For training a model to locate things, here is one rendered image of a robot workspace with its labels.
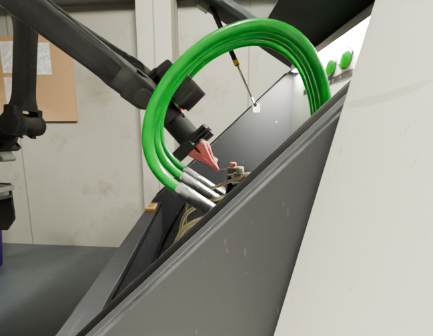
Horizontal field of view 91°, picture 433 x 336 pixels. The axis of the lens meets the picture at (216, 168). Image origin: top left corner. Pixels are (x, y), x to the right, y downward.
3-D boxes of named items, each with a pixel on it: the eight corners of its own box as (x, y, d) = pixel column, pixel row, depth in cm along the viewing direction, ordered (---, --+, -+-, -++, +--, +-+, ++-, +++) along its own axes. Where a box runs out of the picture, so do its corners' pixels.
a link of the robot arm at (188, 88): (132, 87, 50) (130, 97, 44) (165, 49, 48) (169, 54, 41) (170, 120, 57) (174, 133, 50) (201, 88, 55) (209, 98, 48)
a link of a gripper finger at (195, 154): (232, 157, 47) (203, 126, 47) (208, 179, 48) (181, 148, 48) (234, 156, 54) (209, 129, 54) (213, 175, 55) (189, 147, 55)
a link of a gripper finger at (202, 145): (224, 165, 47) (195, 133, 48) (201, 186, 49) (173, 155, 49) (227, 163, 54) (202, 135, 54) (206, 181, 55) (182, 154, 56)
